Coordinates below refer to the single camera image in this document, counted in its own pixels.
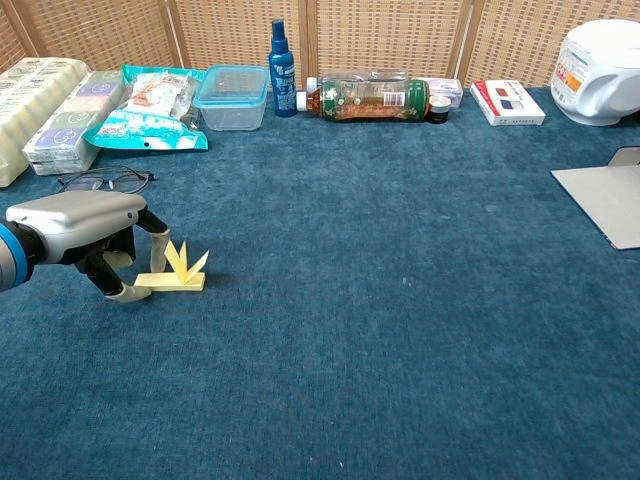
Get white plastic detergent jug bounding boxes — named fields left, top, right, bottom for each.
left=550, top=18, right=640, bottom=127

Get grey board blue spine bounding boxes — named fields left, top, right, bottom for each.
left=550, top=146, right=640, bottom=251

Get green label tea bottle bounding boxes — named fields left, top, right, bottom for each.
left=295, top=76, right=432, bottom=123

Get pastel tissue pack stack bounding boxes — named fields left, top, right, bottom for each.
left=22, top=70, right=126, bottom=177

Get cream tissue multipack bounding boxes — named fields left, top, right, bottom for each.
left=0, top=56, right=93, bottom=189

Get black eyeglasses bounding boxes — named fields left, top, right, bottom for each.
left=57, top=166, right=155, bottom=195

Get teal snack bag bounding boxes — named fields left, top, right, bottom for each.
left=82, top=63, right=210, bottom=152

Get white and red box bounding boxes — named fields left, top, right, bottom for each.
left=469, top=78, right=547, bottom=127

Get clear plastic bottle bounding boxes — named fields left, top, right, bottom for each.
left=319, top=68, right=409, bottom=84

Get small purple box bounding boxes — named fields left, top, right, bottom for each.
left=424, top=77, right=465, bottom=109

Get blue spray bottle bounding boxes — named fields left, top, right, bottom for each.
left=268, top=18, right=299, bottom=119

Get yellow sticky note pad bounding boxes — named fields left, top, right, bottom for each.
left=133, top=240, right=211, bottom=294

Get blue table cloth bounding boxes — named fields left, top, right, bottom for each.
left=0, top=85, right=640, bottom=480

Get wicker folding screen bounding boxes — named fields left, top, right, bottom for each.
left=0, top=0, right=640, bottom=94

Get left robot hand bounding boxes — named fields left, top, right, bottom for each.
left=4, top=190, right=171, bottom=303

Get clear container blue rim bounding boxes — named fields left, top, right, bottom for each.
left=192, top=64, right=271, bottom=133

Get small black jar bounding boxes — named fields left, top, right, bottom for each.
left=427, top=94, right=452, bottom=124

